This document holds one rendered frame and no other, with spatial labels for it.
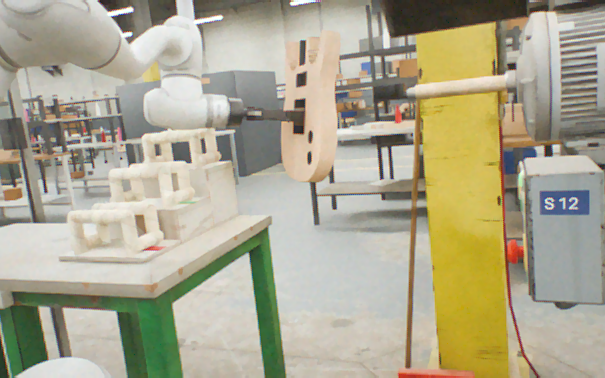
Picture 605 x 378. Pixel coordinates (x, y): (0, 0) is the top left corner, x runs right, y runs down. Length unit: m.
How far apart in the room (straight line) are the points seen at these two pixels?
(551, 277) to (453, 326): 1.43
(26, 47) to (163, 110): 0.53
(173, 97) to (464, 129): 1.15
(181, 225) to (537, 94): 0.88
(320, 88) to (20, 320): 0.94
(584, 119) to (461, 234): 1.13
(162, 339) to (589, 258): 0.80
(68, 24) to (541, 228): 0.74
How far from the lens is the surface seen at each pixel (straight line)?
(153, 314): 1.13
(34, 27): 0.83
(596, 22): 1.09
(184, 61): 1.35
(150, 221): 1.34
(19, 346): 1.49
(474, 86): 1.15
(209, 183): 1.48
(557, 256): 0.85
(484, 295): 2.20
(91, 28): 0.86
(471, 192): 2.08
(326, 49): 1.32
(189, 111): 1.33
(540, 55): 1.04
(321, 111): 1.30
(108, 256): 1.33
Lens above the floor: 1.26
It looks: 9 degrees down
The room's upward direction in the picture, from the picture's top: 6 degrees counter-clockwise
